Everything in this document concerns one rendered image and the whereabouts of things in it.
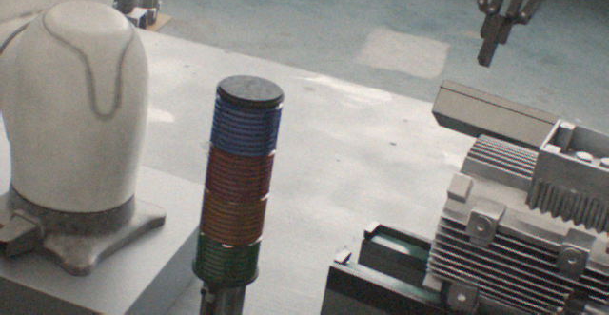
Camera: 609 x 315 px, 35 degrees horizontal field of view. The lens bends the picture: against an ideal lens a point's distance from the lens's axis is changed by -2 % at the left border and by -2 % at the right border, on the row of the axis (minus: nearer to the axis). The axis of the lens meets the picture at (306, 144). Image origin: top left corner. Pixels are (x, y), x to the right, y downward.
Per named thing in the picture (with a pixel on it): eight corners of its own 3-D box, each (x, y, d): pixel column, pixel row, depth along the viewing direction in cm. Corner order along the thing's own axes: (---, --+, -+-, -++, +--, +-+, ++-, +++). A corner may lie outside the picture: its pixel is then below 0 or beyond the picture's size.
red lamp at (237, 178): (281, 185, 92) (288, 142, 90) (248, 209, 87) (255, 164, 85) (225, 164, 94) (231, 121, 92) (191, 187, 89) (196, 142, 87)
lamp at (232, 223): (274, 226, 94) (281, 185, 92) (242, 253, 89) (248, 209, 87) (220, 205, 96) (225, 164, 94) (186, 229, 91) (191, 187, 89)
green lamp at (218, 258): (267, 266, 96) (274, 226, 94) (236, 294, 91) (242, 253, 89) (214, 245, 98) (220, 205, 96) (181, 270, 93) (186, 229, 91)
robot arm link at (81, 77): (29, 223, 111) (42, 43, 101) (-13, 147, 124) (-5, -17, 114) (159, 206, 120) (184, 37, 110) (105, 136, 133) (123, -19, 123)
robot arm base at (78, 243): (-58, 230, 116) (-58, 190, 113) (61, 168, 134) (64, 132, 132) (59, 294, 110) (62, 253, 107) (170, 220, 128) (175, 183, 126)
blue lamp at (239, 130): (288, 142, 90) (296, 96, 88) (255, 164, 85) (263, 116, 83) (231, 121, 92) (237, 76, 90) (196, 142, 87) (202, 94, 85)
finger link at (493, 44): (500, 22, 139) (505, 24, 139) (483, 67, 138) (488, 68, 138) (500, 14, 136) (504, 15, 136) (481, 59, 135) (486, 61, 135)
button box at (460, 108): (553, 166, 134) (566, 129, 135) (550, 152, 127) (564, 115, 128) (437, 126, 140) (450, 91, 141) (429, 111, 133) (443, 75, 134)
